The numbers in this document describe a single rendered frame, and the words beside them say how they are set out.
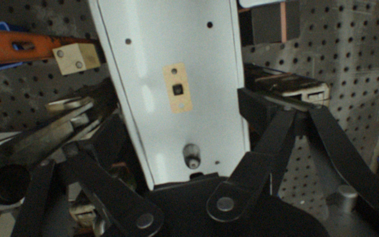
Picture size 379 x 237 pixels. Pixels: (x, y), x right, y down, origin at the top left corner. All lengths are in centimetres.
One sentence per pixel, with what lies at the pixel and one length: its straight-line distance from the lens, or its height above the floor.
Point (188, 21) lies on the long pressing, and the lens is 32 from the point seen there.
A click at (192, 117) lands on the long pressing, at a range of 34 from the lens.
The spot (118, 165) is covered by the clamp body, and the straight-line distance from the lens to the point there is 46.
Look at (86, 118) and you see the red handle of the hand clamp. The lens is 30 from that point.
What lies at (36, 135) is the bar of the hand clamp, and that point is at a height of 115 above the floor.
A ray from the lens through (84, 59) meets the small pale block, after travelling 28.
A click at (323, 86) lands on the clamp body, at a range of 37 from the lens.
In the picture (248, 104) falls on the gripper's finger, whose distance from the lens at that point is 18.
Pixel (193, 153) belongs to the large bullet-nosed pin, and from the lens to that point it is 34.
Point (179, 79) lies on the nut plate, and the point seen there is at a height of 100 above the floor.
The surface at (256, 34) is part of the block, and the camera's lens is 37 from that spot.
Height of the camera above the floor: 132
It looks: 69 degrees down
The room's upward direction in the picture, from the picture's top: 167 degrees clockwise
